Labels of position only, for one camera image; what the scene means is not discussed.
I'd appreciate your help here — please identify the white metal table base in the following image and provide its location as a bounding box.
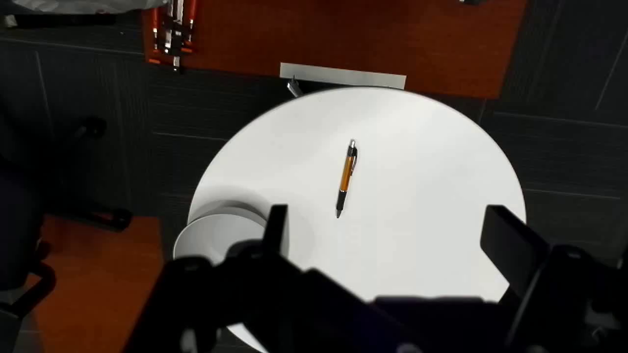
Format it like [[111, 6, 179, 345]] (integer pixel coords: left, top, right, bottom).
[[279, 61, 409, 90]]

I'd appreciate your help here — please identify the orange black pen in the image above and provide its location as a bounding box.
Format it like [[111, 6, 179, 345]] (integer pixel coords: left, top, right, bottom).
[[334, 137, 360, 220]]

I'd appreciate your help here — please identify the white bowl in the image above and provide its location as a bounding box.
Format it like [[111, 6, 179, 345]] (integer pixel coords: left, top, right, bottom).
[[171, 198, 271, 267]]

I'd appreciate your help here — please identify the white sheet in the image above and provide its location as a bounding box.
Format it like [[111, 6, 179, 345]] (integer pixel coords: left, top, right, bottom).
[[10, 0, 154, 16]]

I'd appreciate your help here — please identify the black silver tripod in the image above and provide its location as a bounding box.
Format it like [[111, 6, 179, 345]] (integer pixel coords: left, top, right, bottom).
[[150, 0, 201, 73]]

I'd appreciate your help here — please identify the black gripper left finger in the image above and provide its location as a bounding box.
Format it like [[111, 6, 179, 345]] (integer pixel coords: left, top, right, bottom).
[[262, 202, 291, 259]]

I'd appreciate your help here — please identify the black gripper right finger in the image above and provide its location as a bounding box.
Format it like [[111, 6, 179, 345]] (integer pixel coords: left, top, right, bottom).
[[480, 202, 554, 300]]

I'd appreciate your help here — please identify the black office chair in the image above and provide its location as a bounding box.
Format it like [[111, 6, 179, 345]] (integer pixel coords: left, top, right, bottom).
[[0, 110, 136, 322]]

